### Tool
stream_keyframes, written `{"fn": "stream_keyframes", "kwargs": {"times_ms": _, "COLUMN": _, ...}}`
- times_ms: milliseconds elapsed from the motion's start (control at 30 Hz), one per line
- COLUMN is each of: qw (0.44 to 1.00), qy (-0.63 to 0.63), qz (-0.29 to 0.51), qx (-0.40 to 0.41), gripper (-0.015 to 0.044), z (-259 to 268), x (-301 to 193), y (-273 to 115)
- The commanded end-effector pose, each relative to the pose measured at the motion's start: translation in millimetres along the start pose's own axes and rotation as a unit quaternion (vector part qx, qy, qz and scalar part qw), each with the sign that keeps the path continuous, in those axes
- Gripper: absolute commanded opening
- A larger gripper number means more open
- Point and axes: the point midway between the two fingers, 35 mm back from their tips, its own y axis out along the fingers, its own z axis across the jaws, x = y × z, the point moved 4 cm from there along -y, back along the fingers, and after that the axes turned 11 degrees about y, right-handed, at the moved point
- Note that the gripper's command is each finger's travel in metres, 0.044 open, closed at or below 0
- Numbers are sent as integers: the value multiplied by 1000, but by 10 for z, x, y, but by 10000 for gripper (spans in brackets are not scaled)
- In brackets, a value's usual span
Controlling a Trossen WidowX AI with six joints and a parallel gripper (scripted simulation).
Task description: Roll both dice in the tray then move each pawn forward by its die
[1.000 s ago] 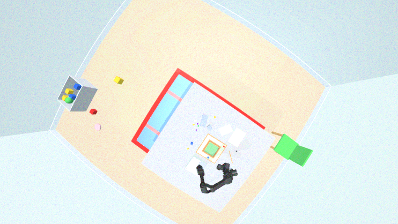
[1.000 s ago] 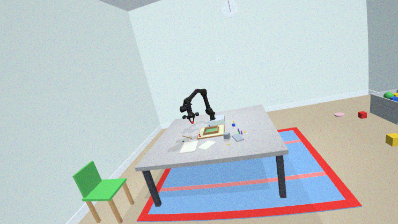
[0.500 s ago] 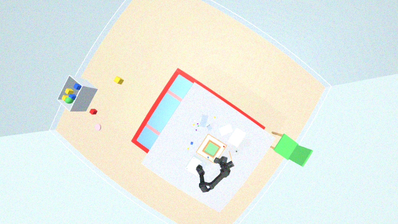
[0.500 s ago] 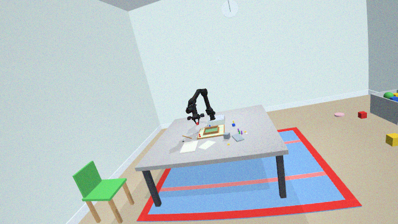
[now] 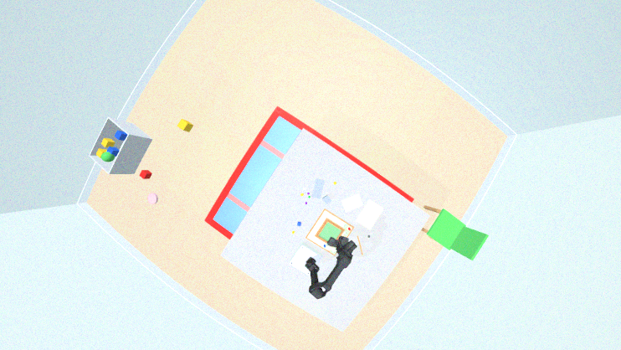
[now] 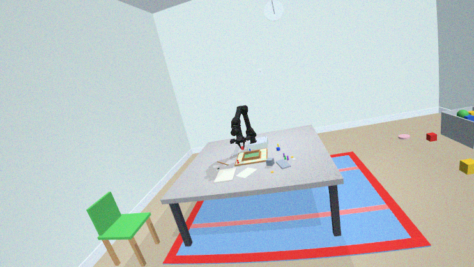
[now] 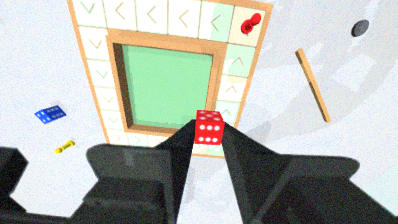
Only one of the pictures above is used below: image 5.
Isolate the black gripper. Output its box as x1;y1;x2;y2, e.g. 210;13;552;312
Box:
327;237;345;254

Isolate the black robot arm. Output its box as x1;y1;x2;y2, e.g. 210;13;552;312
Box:
305;235;357;299

